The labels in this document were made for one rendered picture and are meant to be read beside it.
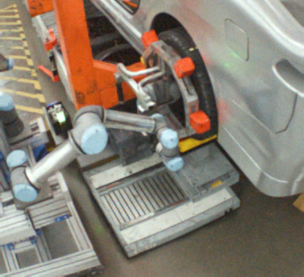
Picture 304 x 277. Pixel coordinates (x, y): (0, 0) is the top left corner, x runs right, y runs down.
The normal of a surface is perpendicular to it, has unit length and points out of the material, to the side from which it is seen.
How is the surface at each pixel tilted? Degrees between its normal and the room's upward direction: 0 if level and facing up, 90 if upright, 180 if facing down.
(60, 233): 0
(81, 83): 90
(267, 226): 0
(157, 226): 0
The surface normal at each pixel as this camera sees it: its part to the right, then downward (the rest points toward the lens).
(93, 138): 0.46, 0.53
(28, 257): -0.09, -0.73
